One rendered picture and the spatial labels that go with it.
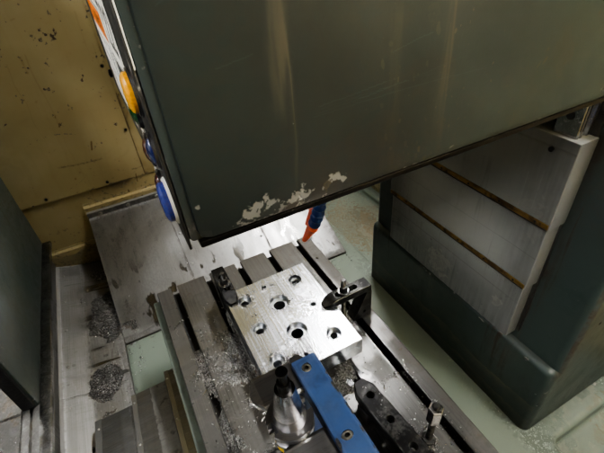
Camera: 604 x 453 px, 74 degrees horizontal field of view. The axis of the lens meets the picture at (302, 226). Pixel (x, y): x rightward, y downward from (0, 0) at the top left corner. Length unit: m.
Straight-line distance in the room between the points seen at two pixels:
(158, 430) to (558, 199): 1.05
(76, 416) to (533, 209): 1.28
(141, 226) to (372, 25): 1.52
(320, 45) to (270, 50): 0.03
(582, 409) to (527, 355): 0.33
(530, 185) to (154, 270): 1.28
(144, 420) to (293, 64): 1.09
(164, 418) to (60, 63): 1.14
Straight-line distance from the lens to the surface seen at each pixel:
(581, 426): 1.43
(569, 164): 0.81
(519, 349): 1.14
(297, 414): 0.55
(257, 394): 0.61
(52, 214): 1.80
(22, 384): 1.25
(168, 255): 1.64
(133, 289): 1.61
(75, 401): 1.44
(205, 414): 0.98
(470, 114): 0.39
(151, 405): 1.27
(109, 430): 1.30
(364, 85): 0.30
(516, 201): 0.90
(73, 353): 1.56
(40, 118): 1.65
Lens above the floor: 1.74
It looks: 38 degrees down
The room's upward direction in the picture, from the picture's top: 5 degrees counter-clockwise
